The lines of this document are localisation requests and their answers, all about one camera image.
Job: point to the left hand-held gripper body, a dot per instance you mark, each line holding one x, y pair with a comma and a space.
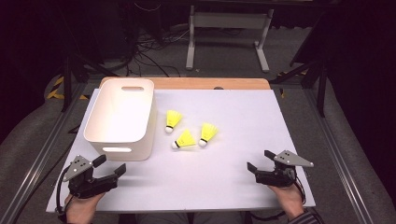
93, 185

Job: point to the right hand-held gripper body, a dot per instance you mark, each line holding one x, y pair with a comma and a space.
277, 179

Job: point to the white plastic storage bin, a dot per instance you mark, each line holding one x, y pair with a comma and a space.
120, 118

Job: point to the yellow shuttlecock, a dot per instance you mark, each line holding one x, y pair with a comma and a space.
186, 139
208, 132
173, 117

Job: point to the person's right hand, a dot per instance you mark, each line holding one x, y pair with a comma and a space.
291, 199

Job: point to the person's left hand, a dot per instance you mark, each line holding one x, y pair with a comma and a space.
81, 210

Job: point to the white board sheet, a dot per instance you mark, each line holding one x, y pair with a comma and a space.
218, 183

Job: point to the yellow black hazard tape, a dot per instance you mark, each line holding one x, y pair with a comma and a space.
56, 90

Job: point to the black metal stand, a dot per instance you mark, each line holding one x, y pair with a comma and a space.
322, 90

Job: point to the black tripod stand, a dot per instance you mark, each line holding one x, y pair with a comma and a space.
67, 84

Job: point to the aluminium floor rail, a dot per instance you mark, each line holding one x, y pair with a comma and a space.
339, 158
40, 158

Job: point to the white metal stand frame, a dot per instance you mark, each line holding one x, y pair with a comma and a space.
229, 20

